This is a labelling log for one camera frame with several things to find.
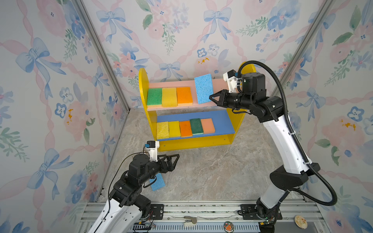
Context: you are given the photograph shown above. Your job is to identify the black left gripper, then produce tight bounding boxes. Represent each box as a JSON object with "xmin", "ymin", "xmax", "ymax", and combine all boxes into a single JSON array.
[{"xmin": 138, "ymin": 153, "xmax": 178, "ymax": 186}]

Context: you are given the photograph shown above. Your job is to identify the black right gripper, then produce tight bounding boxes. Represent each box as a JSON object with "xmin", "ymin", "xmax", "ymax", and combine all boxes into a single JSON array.
[{"xmin": 209, "ymin": 91, "xmax": 254, "ymax": 114}]

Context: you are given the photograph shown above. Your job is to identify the light blue sponge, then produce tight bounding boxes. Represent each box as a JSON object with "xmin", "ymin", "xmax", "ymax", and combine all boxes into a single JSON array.
[
  {"xmin": 150, "ymin": 173, "xmax": 166, "ymax": 191},
  {"xmin": 194, "ymin": 74, "xmax": 214, "ymax": 104}
]

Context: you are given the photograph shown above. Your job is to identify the pink orange sponge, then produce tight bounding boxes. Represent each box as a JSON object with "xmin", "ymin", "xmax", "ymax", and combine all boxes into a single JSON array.
[{"xmin": 201, "ymin": 118, "xmax": 215, "ymax": 135}]

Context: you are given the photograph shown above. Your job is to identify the yellow scrub sponge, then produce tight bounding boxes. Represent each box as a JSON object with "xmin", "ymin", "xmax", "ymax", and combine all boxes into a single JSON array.
[{"xmin": 169, "ymin": 121, "xmax": 181, "ymax": 138}]

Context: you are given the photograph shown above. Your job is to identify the porous yellow sponge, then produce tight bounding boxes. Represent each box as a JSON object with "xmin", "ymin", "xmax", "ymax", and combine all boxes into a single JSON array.
[{"xmin": 156, "ymin": 122, "xmax": 170, "ymax": 140}]

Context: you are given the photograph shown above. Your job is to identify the orange scrub sponge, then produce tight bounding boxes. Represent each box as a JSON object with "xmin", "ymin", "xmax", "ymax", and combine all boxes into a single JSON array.
[{"xmin": 179, "ymin": 120, "xmax": 193, "ymax": 138}]

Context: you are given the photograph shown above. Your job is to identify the pale yellow sponge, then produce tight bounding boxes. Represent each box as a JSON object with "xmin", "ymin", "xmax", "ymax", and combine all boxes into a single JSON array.
[{"xmin": 176, "ymin": 87, "xmax": 193, "ymax": 106}]

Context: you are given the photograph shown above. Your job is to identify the dark green scrub sponge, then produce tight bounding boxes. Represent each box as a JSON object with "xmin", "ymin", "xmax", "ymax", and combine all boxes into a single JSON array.
[{"xmin": 189, "ymin": 118, "xmax": 204, "ymax": 136}]

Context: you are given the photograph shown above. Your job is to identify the bright green scrub sponge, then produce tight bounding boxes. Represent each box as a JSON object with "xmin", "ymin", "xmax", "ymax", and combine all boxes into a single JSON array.
[{"xmin": 147, "ymin": 88, "xmax": 162, "ymax": 107}]

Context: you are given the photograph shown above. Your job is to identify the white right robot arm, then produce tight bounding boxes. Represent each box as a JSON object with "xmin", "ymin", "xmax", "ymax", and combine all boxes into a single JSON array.
[{"xmin": 209, "ymin": 70, "xmax": 312, "ymax": 219}]

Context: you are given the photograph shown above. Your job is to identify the pink upper shelf board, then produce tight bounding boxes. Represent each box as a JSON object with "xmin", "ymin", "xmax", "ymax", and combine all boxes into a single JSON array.
[{"xmin": 147, "ymin": 79, "xmax": 228, "ymax": 111}]

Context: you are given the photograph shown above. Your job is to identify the round sticker badge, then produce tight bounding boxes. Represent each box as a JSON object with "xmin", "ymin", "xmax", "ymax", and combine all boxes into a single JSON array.
[{"xmin": 223, "ymin": 221, "xmax": 235, "ymax": 233}]

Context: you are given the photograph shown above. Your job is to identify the round beige disc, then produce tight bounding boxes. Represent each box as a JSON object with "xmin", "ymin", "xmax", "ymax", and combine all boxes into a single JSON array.
[{"xmin": 294, "ymin": 215, "xmax": 308, "ymax": 230}]

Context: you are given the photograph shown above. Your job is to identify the yellow shelf unit frame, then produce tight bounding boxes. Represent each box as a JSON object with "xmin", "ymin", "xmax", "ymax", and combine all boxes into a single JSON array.
[{"xmin": 139, "ymin": 68, "xmax": 246, "ymax": 151}]

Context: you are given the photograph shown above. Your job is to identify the black corrugated cable hose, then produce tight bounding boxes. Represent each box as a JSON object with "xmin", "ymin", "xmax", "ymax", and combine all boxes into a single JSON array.
[{"xmin": 237, "ymin": 60, "xmax": 338, "ymax": 206}]

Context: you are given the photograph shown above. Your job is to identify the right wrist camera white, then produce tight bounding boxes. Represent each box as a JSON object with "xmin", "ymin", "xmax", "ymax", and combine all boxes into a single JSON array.
[{"xmin": 223, "ymin": 70, "xmax": 240, "ymax": 93}]

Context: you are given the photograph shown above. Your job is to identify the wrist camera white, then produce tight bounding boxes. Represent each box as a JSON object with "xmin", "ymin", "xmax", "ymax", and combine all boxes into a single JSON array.
[
  {"xmin": 223, "ymin": 70, "xmax": 240, "ymax": 93},
  {"xmin": 145, "ymin": 141, "xmax": 160, "ymax": 162}
]

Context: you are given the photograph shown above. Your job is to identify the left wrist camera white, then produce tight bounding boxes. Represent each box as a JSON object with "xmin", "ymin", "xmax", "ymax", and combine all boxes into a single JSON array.
[{"xmin": 145, "ymin": 141, "xmax": 160, "ymax": 162}]

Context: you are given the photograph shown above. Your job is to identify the thin black cable left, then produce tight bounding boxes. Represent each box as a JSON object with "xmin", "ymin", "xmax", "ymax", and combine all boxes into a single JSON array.
[{"xmin": 107, "ymin": 145, "xmax": 151, "ymax": 222}]

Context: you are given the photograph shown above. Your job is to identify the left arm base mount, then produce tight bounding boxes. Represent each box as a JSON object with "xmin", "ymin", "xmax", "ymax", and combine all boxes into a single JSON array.
[{"xmin": 141, "ymin": 204, "xmax": 165, "ymax": 220}]

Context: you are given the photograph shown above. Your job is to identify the beige clip on rail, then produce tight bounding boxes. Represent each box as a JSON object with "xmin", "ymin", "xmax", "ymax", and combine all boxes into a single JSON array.
[{"xmin": 184, "ymin": 216, "xmax": 197, "ymax": 227}]

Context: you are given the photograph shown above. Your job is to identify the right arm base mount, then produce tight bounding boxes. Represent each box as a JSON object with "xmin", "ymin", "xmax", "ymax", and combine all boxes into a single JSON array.
[{"xmin": 237, "ymin": 203, "xmax": 283, "ymax": 226}]

